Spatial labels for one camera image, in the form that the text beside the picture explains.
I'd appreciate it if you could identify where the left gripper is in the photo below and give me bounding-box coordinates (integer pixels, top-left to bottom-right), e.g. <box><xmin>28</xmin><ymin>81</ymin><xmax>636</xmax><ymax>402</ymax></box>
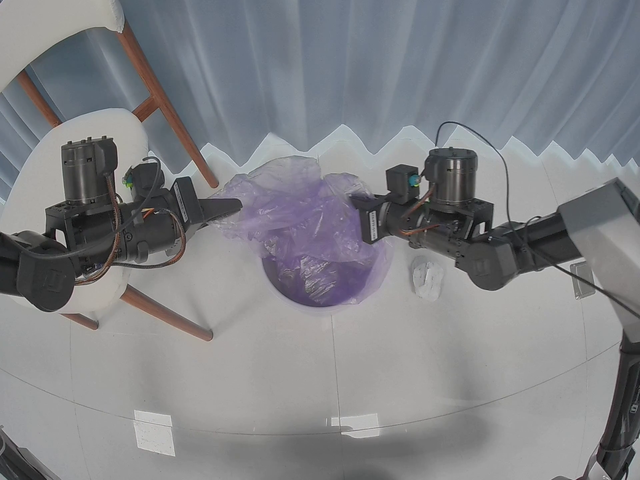
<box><xmin>119</xmin><ymin>177</ymin><xmax>244</xmax><ymax>265</ymax></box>

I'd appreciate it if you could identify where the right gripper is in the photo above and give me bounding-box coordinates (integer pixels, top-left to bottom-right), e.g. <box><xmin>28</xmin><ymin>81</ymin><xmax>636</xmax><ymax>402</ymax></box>
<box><xmin>349</xmin><ymin>193</ymin><xmax>432</xmax><ymax>250</ymax></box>

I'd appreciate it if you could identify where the purple plastic bag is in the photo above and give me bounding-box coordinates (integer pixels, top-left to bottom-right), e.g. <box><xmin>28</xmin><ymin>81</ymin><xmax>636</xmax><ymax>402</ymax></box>
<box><xmin>207</xmin><ymin>154</ymin><xmax>393</xmax><ymax>306</ymax></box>

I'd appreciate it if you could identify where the white trash bin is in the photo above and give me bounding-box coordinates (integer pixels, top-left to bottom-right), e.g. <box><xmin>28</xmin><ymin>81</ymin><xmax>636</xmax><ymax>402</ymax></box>
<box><xmin>261</xmin><ymin>248</ymin><xmax>393</xmax><ymax>317</ymax></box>

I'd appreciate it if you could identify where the crumpled white paper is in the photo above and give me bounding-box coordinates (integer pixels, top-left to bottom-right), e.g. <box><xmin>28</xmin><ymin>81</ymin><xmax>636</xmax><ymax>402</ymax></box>
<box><xmin>411</xmin><ymin>259</ymin><xmax>445</xmax><ymax>303</ymax></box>

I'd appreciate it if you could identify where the white cushioned wooden chair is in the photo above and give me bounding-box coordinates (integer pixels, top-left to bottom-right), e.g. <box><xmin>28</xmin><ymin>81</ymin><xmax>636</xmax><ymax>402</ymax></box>
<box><xmin>0</xmin><ymin>0</ymin><xmax>221</xmax><ymax>344</ymax></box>

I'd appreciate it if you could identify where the pale blue curtain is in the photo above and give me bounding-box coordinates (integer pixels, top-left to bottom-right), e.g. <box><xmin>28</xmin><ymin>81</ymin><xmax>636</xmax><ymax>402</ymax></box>
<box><xmin>0</xmin><ymin>0</ymin><xmax>640</xmax><ymax>169</ymax></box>

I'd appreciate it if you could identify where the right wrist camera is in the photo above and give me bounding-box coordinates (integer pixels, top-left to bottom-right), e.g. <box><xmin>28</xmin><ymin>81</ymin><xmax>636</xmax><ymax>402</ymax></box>
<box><xmin>385</xmin><ymin>164</ymin><xmax>420</xmax><ymax>204</ymax></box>

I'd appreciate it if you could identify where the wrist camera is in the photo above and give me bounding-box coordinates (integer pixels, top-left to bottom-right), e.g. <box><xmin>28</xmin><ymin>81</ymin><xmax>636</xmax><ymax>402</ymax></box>
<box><xmin>122</xmin><ymin>160</ymin><xmax>167</xmax><ymax>204</ymax></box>
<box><xmin>385</xmin><ymin>164</ymin><xmax>420</xmax><ymax>204</ymax></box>

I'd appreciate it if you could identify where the black cable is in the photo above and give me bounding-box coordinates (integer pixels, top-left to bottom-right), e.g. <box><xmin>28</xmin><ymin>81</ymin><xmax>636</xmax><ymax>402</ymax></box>
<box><xmin>75</xmin><ymin>155</ymin><xmax>188</xmax><ymax>284</ymax></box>
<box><xmin>434</xmin><ymin>121</ymin><xmax>640</xmax><ymax>316</ymax></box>

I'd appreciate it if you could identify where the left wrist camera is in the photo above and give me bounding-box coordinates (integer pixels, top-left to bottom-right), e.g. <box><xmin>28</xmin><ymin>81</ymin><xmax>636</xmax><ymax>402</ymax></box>
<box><xmin>122</xmin><ymin>160</ymin><xmax>167</xmax><ymax>204</ymax></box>

